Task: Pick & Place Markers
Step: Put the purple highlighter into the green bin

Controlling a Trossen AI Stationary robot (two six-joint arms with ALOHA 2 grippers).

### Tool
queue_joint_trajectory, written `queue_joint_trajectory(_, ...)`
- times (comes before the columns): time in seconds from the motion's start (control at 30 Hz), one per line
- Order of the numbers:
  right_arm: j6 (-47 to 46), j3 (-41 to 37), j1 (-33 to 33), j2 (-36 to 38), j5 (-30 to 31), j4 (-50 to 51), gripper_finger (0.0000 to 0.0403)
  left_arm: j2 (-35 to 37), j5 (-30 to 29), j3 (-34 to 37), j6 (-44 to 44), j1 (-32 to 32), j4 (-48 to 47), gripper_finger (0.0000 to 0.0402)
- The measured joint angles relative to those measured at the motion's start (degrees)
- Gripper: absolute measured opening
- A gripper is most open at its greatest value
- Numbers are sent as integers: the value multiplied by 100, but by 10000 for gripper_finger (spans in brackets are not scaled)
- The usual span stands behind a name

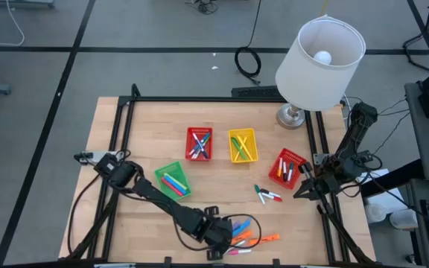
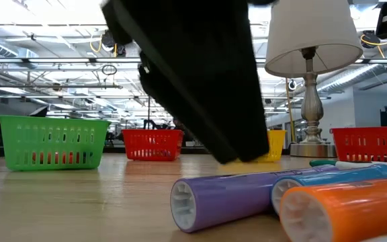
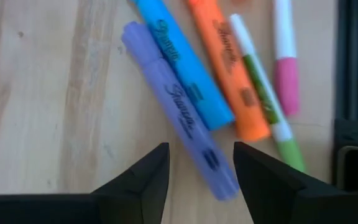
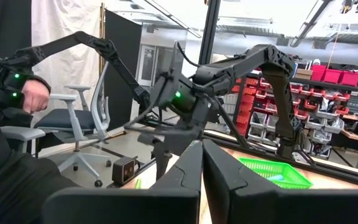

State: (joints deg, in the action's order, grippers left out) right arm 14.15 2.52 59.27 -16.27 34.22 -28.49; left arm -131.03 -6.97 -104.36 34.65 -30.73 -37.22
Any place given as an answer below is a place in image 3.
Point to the white marker with pink cap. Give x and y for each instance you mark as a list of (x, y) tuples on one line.
[(286, 87)]

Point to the blue Sharpie highlighter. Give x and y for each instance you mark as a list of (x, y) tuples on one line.
[(191, 74)]

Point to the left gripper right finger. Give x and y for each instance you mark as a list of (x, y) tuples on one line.
[(275, 196)]

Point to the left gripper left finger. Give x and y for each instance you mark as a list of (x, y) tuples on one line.
[(129, 199)]

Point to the white marker with green cap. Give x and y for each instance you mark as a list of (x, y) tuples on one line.
[(291, 152)]

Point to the purple Sharpie highlighter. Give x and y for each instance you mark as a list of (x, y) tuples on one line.
[(179, 118)]

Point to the orange Sharpie highlighter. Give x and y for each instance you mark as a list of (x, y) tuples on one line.
[(232, 77)]

